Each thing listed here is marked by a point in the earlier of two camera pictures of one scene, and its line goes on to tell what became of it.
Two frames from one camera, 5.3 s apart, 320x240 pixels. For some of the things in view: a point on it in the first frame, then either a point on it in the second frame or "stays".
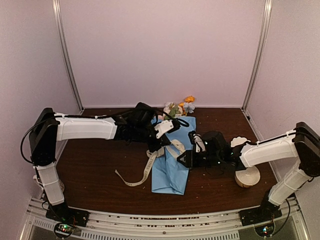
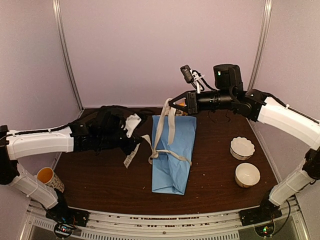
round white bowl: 247,177 stays
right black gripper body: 212,160 to 223,100
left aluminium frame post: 55,3 stays
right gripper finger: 186,158 to 184,108
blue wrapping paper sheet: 167,175 stays
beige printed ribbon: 159,152 to 171,110
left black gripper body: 141,134 to 109,139
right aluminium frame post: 261,54 stays
